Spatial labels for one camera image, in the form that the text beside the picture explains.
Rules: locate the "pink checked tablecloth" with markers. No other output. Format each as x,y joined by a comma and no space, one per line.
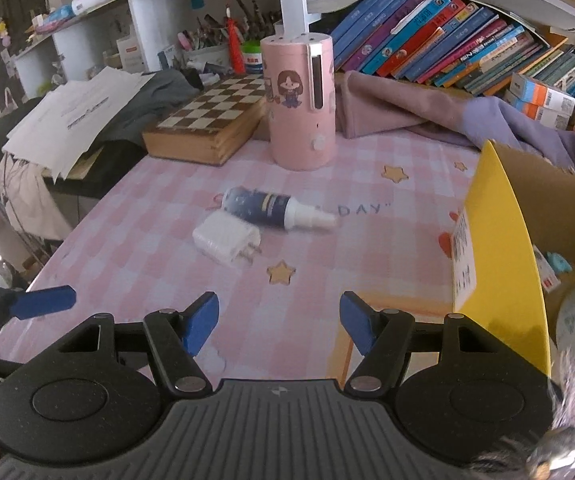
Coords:
167,200

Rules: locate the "pink cartoon cylinder container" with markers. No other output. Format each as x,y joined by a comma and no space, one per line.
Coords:
292,125

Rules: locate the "small blue teardrop toy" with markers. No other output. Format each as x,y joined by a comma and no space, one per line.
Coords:
557,261

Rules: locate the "dark blue spray bottle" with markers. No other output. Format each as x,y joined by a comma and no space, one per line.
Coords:
262,207

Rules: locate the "white pen holder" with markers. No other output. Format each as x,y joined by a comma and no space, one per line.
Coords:
207,57

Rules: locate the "white charger plug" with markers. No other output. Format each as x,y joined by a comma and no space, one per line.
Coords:
222,237

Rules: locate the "yellow cardboard box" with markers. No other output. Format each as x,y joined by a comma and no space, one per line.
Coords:
497,260

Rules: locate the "small yellow plush doll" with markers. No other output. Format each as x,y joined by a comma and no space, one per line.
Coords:
0,27

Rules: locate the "grey fluffy fur trim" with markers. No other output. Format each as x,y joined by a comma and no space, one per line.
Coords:
557,440

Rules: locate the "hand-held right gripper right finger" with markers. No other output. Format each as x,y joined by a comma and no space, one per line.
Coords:
357,325

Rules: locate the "grey cloth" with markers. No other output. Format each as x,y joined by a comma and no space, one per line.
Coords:
157,95

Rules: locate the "orange blue white carton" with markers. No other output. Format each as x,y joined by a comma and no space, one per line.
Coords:
542,92
537,115

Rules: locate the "yellow tape roll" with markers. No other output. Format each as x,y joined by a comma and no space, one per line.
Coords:
572,325

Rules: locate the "green lidded jar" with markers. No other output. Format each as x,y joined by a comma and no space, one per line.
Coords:
252,57

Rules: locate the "white hanging garment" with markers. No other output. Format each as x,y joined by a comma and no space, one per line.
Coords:
30,195

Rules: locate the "row of colourful books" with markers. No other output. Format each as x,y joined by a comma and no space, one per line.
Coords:
417,45

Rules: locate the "black cloth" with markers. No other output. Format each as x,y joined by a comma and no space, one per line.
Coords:
112,165

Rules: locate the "wooden chessboard box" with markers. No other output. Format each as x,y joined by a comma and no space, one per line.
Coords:
207,110

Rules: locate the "bunch of pens and brushes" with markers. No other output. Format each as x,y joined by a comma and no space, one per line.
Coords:
207,30

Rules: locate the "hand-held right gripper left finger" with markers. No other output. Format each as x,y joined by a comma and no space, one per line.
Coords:
200,325

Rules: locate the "red bottle with pointed cap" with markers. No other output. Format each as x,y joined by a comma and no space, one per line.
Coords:
235,45

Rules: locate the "lavender cloth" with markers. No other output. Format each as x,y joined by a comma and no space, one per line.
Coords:
517,130

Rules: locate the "stack of white papers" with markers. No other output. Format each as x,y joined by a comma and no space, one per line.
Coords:
82,105

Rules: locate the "white bookshelf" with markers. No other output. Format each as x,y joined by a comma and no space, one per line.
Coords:
292,0

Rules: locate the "white box with red label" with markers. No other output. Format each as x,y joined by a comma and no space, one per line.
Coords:
131,54

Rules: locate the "blue wipes pack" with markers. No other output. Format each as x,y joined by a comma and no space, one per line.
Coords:
55,19

